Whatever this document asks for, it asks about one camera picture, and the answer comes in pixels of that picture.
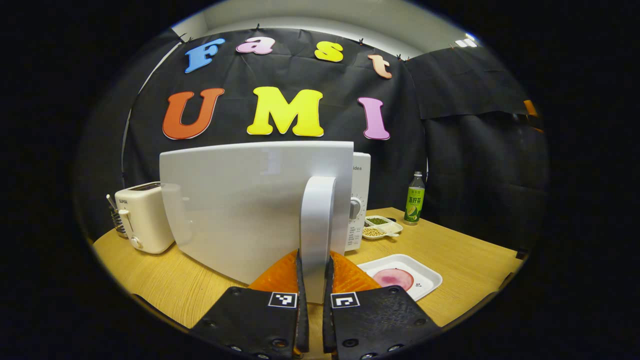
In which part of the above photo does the green drink bottle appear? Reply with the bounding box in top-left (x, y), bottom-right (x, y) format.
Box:
top-left (403, 171), bottom-right (426, 226)

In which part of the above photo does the cream white toaster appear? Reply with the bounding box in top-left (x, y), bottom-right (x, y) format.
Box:
top-left (114, 182), bottom-right (176, 255)

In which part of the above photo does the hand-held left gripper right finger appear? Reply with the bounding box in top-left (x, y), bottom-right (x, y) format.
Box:
top-left (322, 250), bottom-right (443, 360)

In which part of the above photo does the white divided bean dish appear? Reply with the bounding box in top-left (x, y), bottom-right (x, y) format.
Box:
top-left (362, 215), bottom-right (404, 241)

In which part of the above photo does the white rectangular food tray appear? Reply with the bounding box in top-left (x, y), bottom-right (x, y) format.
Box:
top-left (357, 254), bottom-right (443, 302)

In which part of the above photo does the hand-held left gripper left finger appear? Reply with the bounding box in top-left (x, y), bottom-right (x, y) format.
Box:
top-left (190, 249), bottom-right (310, 360)

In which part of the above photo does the wire utensil basket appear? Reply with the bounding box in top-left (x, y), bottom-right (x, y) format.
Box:
top-left (106, 194), bottom-right (129, 236)

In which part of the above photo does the pink ham slice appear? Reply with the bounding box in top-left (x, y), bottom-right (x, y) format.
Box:
top-left (372, 268), bottom-right (415, 292)

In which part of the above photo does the white microwave oven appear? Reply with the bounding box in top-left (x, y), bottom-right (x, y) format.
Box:
top-left (159, 140), bottom-right (372, 305)

